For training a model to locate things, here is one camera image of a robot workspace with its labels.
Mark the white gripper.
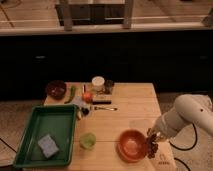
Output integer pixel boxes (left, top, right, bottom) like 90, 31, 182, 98
149, 120, 168, 142

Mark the dark purple grape bunch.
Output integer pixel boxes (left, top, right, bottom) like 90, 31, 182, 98
146, 134, 158, 159

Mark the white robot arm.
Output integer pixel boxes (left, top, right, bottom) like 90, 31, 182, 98
147, 94, 213, 142

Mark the red orange bowl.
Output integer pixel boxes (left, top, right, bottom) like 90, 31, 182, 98
116, 129, 148, 163

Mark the dark red bowl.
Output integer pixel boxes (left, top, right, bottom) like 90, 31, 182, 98
45, 80, 67, 100

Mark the dark small jar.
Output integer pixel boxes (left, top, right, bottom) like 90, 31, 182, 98
104, 80, 114, 94

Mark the black rectangular block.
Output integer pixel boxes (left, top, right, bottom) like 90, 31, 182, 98
92, 96, 112, 105

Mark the small green cup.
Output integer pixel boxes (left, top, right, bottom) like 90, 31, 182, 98
79, 133, 96, 150

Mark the white lidded container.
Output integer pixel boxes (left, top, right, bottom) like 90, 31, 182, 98
92, 76, 105, 91

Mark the orange tomato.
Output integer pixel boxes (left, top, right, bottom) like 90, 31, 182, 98
82, 92, 93, 103

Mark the light cloth with dark object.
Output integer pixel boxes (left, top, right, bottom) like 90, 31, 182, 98
71, 96, 90, 116

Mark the green chili pepper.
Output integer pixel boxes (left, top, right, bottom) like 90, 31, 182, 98
64, 86, 76, 104

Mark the green plastic tray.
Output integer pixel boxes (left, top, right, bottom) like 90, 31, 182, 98
13, 105, 77, 168

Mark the blue grey sponge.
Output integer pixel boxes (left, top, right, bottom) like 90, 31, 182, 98
37, 134, 59, 158

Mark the black floor cable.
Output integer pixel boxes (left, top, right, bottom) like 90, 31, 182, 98
168, 123, 199, 171

